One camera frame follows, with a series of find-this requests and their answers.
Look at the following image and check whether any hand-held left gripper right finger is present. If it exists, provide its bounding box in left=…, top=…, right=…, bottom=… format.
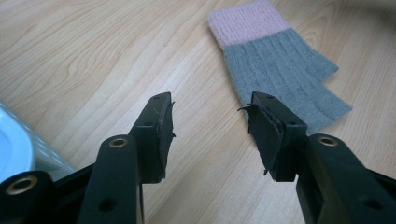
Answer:
left=237, top=91, right=309, bottom=183

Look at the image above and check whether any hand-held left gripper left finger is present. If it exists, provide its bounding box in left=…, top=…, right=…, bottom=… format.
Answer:
left=129, top=91, right=176, bottom=185

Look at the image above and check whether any grey pink knitted glove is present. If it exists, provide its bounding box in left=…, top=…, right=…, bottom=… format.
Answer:
left=207, top=0, right=353, bottom=134

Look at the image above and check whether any clear plastic container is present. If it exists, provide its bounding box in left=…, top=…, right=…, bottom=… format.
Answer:
left=0, top=101, right=76, bottom=185

